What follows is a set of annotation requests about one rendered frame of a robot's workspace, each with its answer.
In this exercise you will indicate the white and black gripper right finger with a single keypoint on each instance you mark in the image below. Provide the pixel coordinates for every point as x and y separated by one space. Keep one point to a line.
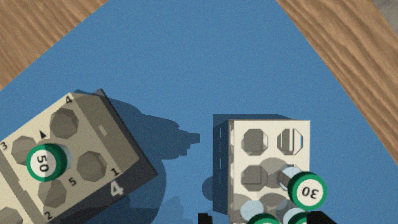
318 217

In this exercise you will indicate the white tube rack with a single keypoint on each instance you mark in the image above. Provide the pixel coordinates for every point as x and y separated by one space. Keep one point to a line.
255 182

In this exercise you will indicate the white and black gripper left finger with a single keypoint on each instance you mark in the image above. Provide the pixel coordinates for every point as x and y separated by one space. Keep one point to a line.
203 218

